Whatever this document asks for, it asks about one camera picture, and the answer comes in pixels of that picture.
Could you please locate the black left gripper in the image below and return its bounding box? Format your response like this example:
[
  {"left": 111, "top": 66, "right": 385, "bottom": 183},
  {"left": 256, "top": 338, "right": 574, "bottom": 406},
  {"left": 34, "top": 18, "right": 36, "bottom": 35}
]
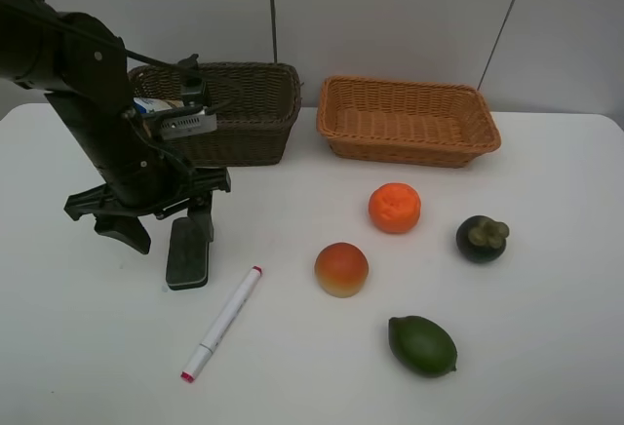
[{"left": 64, "top": 168, "right": 231, "bottom": 254}]

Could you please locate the black whiteboard eraser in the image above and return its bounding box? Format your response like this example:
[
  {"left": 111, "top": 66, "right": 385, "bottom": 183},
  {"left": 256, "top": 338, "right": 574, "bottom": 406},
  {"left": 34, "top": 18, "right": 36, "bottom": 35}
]
[{"left": 166, "top": 217, "right": 210, "bottom": 290}]

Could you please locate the white red-tipped marker pen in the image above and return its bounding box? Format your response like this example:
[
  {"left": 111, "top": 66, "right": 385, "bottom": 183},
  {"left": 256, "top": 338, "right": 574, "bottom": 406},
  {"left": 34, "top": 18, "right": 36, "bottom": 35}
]
[{"left": 180, "top": 266, "right": 263, "bottom": 383}]

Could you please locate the white blue-capped shampoo bottle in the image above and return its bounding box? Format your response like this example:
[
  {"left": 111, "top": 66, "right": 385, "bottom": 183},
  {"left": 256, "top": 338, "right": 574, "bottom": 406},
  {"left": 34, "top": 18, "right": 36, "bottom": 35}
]
[{"left": 134, "top": 97, "right": 184, "bottom": 114}]

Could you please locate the red-yellow peach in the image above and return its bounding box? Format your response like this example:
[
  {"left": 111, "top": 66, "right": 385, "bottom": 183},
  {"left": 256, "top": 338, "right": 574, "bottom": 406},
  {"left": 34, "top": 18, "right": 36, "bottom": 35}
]
[{"left": 314, "top": 242, "right": 370, "bottom": 298}]

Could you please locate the orange tangerine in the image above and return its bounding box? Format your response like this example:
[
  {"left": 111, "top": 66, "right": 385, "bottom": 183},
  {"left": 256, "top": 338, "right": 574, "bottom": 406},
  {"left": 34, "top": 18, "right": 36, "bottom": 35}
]
[{"left": 368, "top": 183, "right": 421, "bottom": 234}]

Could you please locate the dark purple mangosteen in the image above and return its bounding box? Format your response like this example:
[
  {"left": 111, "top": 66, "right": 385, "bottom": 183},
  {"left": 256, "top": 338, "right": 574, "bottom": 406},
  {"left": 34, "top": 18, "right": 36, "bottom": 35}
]
[{"left": 455, "top": 215, "right": 510, "bottom": 263}]

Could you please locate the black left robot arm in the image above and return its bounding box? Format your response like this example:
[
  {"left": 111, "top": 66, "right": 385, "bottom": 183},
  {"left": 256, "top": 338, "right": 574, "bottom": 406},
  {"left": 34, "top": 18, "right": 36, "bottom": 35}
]
[{"left": 1, "top": 0, "right": 230, "bottom": 254}]

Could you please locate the dark brown wicker basket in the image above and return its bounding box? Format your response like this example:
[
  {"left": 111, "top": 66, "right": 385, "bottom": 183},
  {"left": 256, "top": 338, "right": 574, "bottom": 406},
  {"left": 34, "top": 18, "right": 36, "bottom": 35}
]
[{"left": 125, "top": 60, "right": 303, "bottom": 169}]

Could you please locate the orange wicker basket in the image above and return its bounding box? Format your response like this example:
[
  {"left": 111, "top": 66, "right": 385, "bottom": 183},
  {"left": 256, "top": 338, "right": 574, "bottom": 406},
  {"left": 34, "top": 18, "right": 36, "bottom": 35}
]
[{"left": 317, "top": 76, "right": 501, "bottom": 168}]

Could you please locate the green lime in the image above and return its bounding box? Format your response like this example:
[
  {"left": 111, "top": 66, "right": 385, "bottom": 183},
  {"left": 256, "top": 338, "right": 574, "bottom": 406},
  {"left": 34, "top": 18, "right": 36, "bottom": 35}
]
[{"left": 388, "top": 316, "right": 458, "bottom": 378}]

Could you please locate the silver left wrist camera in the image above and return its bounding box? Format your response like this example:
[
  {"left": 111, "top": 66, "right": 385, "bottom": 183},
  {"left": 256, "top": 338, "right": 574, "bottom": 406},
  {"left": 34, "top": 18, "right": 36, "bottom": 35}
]
[{"left": 153, "top": 80, "right": 217, "bottom": 140}]

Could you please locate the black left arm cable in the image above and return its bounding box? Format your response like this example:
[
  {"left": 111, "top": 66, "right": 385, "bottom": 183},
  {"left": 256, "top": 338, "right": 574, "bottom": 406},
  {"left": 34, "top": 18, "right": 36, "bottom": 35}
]
[{"left": 13, "top": 0, "right": 245, "bottom": 119}]

